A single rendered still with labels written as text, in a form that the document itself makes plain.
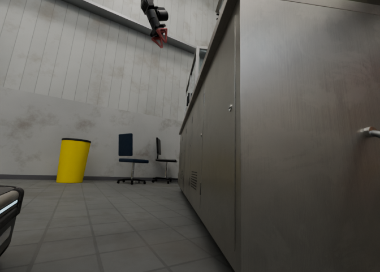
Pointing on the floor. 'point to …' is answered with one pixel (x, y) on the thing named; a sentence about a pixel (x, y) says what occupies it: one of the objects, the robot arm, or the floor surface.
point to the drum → (72, 160)
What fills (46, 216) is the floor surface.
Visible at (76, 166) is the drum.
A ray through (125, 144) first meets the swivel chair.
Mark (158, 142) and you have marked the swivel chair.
